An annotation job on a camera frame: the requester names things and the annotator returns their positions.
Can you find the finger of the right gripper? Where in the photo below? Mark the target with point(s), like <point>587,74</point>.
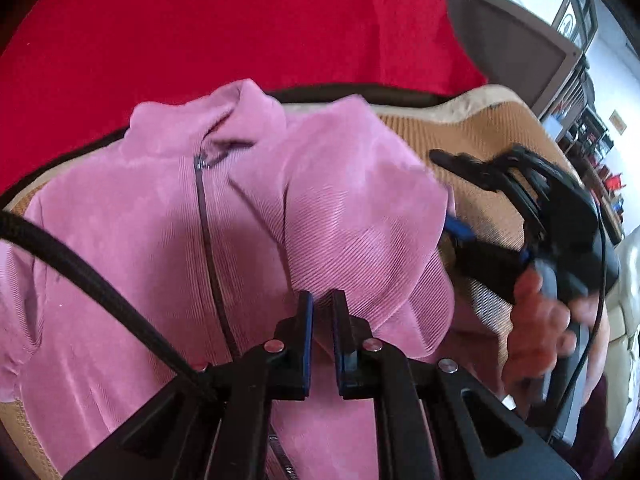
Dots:
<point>492,265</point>
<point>480,173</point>

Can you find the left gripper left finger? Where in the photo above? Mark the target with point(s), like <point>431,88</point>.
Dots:
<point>291,371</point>

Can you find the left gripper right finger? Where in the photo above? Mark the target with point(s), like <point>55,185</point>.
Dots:
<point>348,335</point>

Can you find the pink corduroy zip jacket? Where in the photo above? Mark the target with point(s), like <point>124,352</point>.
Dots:
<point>208,217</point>

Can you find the maroon sleeve forearm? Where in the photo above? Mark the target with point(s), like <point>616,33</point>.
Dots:
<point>592,454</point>

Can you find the right hand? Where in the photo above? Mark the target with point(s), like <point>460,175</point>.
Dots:
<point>540,336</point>

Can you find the white quilted pillow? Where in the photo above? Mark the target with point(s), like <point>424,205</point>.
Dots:
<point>622,363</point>

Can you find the dark brown headboard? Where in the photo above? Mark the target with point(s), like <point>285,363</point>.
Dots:
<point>514,48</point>

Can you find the red blanket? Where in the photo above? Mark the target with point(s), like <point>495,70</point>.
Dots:
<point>74,70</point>

